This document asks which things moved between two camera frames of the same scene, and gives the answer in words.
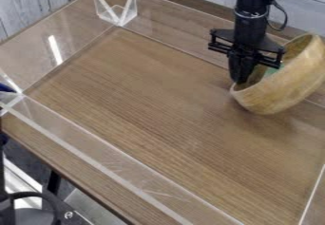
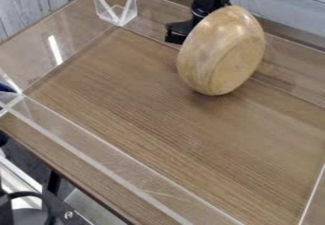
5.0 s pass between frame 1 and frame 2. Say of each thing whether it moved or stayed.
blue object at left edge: stayed
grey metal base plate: stayed
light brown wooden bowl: moved
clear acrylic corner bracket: stayed
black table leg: stayed
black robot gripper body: moved
